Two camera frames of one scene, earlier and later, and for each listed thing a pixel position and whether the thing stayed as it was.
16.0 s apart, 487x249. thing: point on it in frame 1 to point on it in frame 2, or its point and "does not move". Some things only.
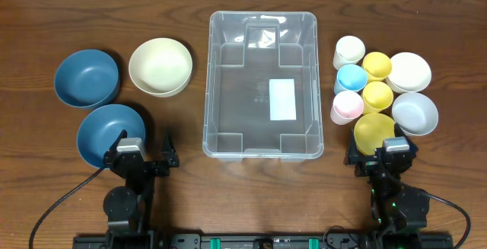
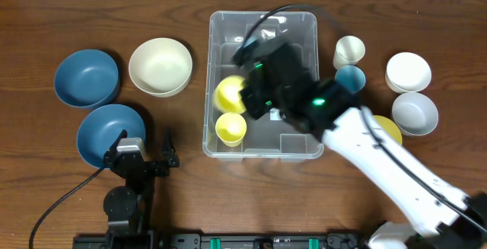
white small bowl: (410, 73) does not move
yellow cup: (377, 96) to (230, 129)
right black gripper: (367, 164) to (253, 97)
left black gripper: (169, 158) does not move
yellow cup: (377, 66) to (226, 97)
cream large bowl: (160, 67) does not move
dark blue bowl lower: (101, 126) does not move
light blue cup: (350, 78) does not move
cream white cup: (350, 49) does not move
